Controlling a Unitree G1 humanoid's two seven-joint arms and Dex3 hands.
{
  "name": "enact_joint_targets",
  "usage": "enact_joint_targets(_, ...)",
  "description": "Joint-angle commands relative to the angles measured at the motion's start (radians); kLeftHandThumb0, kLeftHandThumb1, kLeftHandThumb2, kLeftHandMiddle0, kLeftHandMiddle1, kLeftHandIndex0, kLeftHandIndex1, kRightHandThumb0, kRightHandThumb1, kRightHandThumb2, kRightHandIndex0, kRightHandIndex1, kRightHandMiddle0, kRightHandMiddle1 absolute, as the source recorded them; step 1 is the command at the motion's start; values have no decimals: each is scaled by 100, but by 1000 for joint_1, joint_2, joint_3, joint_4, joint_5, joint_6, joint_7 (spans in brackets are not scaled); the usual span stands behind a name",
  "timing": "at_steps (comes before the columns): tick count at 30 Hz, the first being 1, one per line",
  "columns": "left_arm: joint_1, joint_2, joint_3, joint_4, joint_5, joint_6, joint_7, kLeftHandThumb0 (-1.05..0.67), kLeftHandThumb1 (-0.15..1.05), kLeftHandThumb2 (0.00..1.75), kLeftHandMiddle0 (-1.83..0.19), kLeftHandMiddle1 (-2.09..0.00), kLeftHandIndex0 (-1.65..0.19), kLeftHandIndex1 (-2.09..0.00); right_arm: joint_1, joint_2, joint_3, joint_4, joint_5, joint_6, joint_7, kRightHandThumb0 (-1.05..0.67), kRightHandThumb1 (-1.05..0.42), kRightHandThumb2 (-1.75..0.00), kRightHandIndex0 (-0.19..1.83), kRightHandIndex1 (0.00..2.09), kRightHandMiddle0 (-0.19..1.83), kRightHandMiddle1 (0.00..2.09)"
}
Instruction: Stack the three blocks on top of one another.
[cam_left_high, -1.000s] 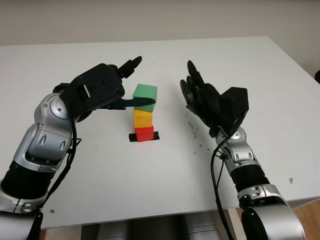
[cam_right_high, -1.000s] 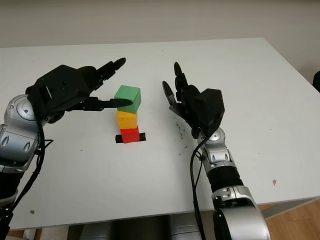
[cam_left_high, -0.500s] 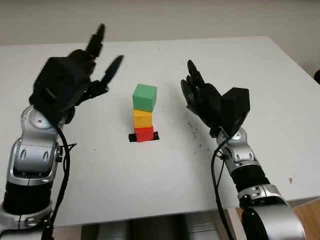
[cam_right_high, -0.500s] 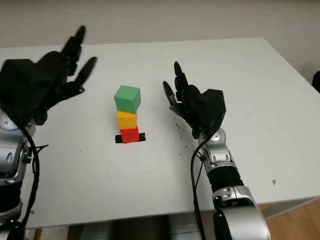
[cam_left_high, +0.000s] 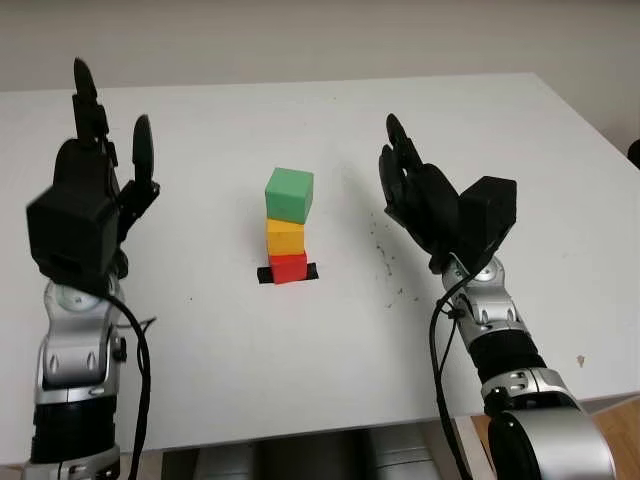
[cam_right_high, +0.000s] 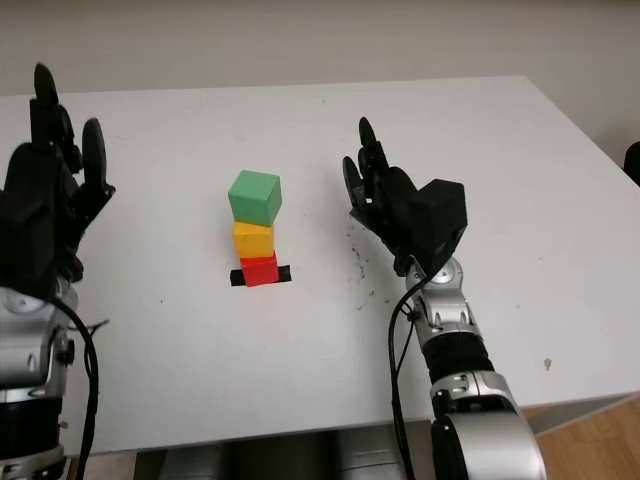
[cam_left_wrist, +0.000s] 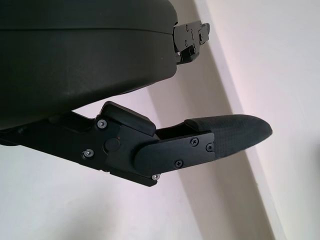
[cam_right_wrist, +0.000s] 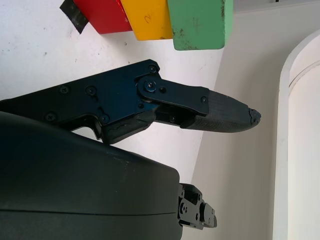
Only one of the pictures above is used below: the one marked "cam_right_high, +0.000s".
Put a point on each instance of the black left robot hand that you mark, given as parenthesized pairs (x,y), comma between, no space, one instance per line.
(45,165)

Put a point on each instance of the black rounded background object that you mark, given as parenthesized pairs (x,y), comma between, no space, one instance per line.
(634,162)

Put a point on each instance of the black tape strip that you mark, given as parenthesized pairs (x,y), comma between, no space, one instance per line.
(285,274)

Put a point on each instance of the yellow wooden cube block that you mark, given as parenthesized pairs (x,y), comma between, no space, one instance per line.
(252,239)

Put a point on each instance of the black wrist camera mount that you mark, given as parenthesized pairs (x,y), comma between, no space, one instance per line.
(30,240)
(440,220)

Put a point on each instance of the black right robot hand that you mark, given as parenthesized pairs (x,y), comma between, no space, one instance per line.
(390,200)

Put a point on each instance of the silver left robot thigh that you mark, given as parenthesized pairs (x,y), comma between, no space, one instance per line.
(195,462)

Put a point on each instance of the silver right robot thigh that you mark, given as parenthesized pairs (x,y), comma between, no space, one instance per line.
(370,457)

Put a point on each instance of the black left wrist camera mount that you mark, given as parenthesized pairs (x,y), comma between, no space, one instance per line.
(30,240)

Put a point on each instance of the green wooden cube block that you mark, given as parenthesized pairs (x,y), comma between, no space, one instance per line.
(252,195)

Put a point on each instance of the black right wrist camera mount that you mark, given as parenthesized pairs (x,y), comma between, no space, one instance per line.
(440,220)

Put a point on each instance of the red wooden cube block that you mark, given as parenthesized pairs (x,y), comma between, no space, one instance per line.
(260,270)

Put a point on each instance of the silver robot thigh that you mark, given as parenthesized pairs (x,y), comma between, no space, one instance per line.
(370,457)
(195,462)

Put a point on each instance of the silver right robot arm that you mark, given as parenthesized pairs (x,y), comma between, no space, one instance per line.
(480,425)

